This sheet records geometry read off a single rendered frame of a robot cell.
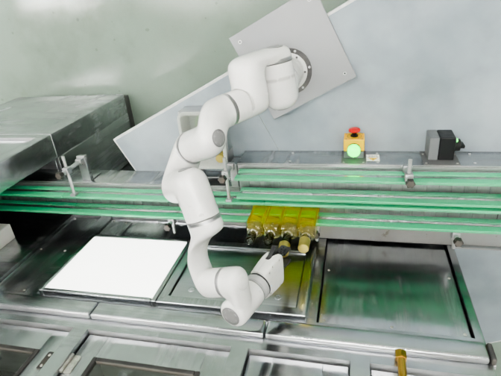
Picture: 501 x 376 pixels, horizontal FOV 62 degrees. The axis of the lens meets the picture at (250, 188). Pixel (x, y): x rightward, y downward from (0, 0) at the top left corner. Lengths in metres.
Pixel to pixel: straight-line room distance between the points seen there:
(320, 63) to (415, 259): 0.74
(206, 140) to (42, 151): 1.11
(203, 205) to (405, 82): 0.84
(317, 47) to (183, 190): 0.72
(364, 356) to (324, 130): 0.78
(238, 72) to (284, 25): 0.41
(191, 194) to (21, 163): 1.04
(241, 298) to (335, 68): 0.82
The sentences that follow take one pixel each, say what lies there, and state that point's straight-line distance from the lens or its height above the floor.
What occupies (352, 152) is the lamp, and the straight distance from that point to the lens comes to 1.47.
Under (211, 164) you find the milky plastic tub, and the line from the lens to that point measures 1.61.
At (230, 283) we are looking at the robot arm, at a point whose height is 1.48.
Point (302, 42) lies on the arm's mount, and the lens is 1.47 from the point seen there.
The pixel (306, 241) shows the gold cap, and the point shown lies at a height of 1.14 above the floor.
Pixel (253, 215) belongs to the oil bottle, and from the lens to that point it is 1.43.
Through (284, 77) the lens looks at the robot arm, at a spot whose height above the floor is 1.08.
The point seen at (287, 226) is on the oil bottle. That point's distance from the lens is 1.36.
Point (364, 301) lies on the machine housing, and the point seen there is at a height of 1.19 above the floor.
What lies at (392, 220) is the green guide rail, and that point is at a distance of 1.52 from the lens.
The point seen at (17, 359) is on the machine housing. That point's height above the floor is 1.55.
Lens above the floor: 2.21
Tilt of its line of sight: 59 degrees down
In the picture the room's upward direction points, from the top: 154 degrees counter-clockwise
